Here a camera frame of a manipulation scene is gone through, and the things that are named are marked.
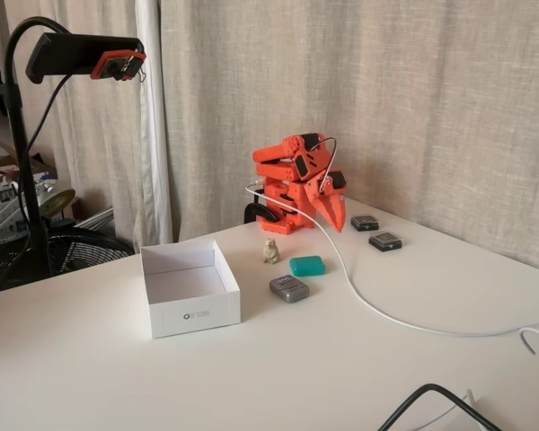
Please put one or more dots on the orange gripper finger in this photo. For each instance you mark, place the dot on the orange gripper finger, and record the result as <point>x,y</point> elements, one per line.
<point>331,214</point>
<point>342,206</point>

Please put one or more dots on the orange gripper body black servo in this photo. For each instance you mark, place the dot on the orange gripper body black servo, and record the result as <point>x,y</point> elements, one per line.
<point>327,197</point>

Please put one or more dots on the green rounded cube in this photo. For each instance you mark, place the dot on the green rounded cube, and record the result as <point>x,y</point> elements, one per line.
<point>307,266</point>

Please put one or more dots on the white cardboard box bin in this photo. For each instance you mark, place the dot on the white cardboard box bin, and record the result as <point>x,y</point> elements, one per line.
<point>193,314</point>

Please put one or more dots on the small black square case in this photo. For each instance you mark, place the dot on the small black square case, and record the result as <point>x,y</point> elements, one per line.
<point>386,241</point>
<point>366,222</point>

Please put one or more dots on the black table clamp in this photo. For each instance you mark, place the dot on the black table clamp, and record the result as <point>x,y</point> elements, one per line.
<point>258,208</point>

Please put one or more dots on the small white bear figurine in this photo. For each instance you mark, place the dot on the small white bear figurine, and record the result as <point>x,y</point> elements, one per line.
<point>271,252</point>

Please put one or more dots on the grey metal tin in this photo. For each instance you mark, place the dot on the grey metal tin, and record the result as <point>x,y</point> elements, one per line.
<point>289,291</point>

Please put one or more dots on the beige linen curtain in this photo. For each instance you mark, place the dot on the beige linen curtain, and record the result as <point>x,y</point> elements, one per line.
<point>386,90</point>

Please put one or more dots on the white metal rods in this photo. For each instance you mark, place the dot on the white metal rods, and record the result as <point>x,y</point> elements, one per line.
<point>96,217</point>

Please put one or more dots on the black floor fan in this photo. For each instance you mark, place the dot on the black floor fan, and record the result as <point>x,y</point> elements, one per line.
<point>94,249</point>

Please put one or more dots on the beige lamp shade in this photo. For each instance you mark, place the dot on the beige lamp shade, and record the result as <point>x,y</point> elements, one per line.
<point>58,202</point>

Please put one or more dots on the brown cardboard box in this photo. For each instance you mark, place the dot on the brown cardboard box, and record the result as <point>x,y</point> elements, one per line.
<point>0,173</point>

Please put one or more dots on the black gooseneck stand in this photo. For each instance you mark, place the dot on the black gooseneck stand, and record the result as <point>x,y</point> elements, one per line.
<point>12,90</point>

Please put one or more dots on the camera on black stand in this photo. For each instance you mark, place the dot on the camera on black stand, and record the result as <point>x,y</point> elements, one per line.
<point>117,134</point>

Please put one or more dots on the orange framed camera module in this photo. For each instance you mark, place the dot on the orange framed camera module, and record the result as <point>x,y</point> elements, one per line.
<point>117,67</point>

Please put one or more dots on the black camera holder bar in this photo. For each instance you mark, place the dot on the black camera holder bar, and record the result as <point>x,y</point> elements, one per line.
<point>72,49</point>

